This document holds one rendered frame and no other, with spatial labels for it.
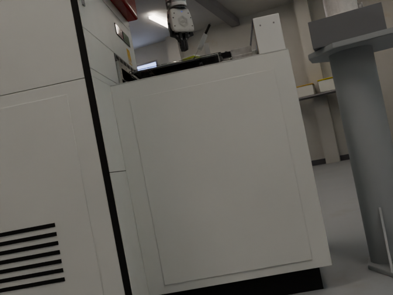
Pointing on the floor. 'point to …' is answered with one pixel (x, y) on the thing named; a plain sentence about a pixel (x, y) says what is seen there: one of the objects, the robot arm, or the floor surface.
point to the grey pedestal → (366, 136)
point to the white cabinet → (223, 180)
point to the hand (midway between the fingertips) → (183, 45)
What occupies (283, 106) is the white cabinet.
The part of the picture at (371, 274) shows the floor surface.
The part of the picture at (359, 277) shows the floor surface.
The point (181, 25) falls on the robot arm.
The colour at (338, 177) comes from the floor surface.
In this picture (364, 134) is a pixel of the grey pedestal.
